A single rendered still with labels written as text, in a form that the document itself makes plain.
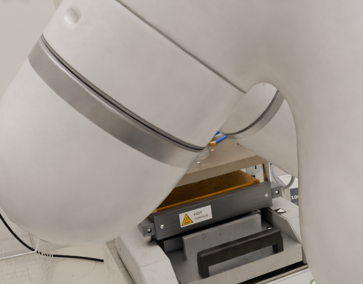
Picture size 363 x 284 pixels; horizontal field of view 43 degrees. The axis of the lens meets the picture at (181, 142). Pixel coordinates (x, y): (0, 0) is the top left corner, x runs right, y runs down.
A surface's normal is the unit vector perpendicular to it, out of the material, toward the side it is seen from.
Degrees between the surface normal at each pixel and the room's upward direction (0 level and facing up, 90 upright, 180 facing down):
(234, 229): 90
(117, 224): 126
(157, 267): 41
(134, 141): 100
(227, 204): 90
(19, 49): 90
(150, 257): 0
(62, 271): 0
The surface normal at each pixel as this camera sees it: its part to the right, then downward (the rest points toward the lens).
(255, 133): -0.02, 0.78
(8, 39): 0.17, 0.24
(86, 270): -0.14, -0.95
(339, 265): -0.81, 0.26
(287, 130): 0.26, 0.52
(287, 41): -0.65, 0.46
